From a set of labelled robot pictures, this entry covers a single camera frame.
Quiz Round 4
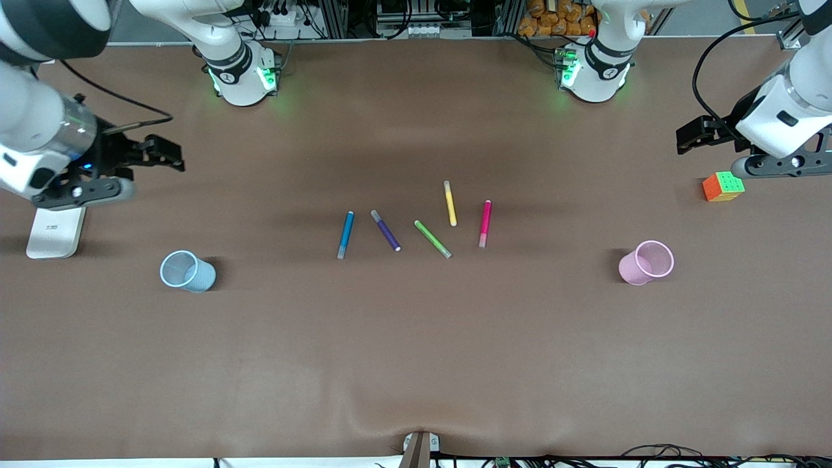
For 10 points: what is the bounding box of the aluminium frame profile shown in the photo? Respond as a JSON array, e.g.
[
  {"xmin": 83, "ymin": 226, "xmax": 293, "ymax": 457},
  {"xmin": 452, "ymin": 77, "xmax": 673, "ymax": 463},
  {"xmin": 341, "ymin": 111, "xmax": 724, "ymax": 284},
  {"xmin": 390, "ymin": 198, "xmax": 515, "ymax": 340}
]
[{"xmin": 779, "ymin": 18, "xmax": 810, "ymax": 50}]

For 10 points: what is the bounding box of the blue marker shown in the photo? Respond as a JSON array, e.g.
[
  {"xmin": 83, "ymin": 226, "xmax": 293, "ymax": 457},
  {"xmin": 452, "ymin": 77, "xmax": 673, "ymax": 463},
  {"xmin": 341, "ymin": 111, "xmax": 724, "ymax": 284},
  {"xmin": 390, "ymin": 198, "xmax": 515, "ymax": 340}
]
[{"xmin": 336, "ymin": 211, "xmax": 355, "ymax": 260}]

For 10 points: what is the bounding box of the purple marker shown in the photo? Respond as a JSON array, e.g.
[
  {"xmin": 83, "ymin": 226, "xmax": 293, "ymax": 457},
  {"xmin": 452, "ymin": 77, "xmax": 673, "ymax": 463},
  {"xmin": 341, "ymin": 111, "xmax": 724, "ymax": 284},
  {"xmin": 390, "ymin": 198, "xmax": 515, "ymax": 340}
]
[{"xmin": 370, "ymin": 209, "xmax": 402, "ymax": 252}]

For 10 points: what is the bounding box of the white flat device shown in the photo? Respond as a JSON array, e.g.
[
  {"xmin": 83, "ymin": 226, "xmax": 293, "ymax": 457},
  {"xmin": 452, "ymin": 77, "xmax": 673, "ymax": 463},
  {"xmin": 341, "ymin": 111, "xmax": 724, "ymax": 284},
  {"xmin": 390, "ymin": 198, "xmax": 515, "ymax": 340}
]
[{"xmin": 25, "ymin": 206, "xmax": 86, "ymax": 260}]

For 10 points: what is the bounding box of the colourful puzzle cube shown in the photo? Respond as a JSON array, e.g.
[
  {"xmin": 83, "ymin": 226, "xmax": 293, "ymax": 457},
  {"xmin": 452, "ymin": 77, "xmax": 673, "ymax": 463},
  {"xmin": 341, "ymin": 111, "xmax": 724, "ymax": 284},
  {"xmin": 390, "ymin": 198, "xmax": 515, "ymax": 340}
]
[{"xmin": 702, "ymin": 171, "xmax": 746, "ymax": 203}]

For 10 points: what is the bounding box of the black cable bundle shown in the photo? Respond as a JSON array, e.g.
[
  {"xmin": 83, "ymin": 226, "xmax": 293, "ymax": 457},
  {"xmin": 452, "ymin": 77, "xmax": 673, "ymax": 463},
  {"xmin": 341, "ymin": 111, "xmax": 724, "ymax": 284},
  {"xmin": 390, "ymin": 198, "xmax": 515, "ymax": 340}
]
[{"xmin": 621, "ymin": 444, "xmax": 832, "ymax": 468}]

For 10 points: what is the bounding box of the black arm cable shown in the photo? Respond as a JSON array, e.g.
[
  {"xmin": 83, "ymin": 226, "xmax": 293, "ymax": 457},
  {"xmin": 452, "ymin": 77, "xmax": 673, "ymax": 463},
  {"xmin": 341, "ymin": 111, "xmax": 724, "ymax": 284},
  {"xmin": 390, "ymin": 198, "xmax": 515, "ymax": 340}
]
[
  {"xmin": 692, "ymin": 12, "xmax": 807, "ymax": 144},
  {"xmin": 60, "ymin": 60, "xmax": 174, "ymax": 134}
]

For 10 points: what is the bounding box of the orange snack packets pile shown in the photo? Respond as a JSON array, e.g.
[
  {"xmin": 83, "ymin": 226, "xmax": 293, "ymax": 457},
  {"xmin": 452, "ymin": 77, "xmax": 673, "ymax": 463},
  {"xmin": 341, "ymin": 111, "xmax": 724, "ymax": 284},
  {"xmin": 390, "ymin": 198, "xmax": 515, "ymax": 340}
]
[{"xmin": 518, "ymin": 0, "xmax": 602, "ymax": 38}]

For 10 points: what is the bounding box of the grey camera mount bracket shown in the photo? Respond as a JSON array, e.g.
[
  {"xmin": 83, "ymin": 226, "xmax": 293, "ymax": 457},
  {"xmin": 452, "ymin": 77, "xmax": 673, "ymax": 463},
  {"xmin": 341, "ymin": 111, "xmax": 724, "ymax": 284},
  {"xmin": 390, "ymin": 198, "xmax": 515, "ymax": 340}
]
[{"xmin": 399, "ymin": 430, "xmax": 441, "ymax": 468}]

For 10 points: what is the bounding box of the green marker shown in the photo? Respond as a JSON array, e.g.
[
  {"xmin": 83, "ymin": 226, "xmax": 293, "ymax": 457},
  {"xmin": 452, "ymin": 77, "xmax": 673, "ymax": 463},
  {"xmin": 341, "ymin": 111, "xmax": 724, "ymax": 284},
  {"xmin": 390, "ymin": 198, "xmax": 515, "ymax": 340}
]
[{"xmin": 414, "ymin": 220, "xmax": 452, "ymax": 259}]

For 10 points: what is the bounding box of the white power strip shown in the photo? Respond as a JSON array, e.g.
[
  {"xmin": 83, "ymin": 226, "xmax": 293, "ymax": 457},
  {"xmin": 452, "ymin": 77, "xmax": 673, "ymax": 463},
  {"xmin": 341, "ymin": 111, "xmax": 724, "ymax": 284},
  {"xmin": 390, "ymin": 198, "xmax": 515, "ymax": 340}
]
[{"xmin": 257, "ymin": 3, "xmax": 326, "ymax": 41}]

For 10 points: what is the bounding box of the blue mesh cup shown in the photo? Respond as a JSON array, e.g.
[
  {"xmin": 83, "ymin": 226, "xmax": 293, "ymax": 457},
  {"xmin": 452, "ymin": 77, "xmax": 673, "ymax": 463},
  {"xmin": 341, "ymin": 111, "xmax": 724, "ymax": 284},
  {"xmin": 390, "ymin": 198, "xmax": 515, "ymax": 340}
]
[{"xmin": 160, "ymin": 250, "xmax": 216, "ymax": 293}]

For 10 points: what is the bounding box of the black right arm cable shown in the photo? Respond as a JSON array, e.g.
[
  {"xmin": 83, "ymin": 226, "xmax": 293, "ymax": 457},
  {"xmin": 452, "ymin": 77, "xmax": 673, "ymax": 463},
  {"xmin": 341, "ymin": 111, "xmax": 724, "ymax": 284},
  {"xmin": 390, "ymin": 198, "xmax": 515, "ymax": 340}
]
[{"xmin": 60, "ymin": 60, "xmax": 174, "ymax": 134}]

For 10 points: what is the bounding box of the pink mesh cup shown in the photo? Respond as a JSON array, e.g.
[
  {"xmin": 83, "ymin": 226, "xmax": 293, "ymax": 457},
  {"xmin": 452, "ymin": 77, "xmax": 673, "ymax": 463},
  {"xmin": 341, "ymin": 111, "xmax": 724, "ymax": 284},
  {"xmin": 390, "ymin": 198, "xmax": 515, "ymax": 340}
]
[{"xmin": 618, "ymin": 240, "xmax": 675, "ymax": 286}]

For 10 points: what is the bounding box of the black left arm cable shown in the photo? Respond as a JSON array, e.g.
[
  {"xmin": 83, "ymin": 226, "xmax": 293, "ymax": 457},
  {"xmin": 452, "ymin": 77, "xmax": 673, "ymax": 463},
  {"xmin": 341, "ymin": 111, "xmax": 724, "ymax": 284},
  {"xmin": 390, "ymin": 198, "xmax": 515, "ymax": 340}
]
[{"xmin": 692, "ymin": 12, "xmax": 807, "ymax": 144}]

